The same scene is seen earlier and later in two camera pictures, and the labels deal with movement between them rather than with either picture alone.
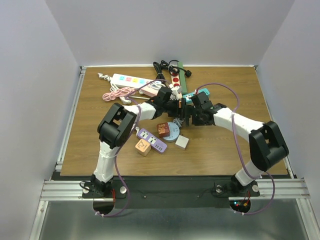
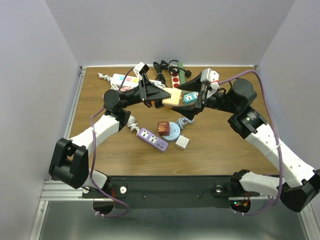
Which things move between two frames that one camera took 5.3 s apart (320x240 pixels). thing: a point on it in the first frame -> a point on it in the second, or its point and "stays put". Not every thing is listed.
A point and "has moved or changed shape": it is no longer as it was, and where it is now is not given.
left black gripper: (177, 111) -> (149, 91)
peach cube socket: (143, 147) has moved or changed shape
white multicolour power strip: (128, 81) stays put
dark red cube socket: (163, 130) stays put
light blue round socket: (174, 132) stays put
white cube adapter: (182, 142) stays put
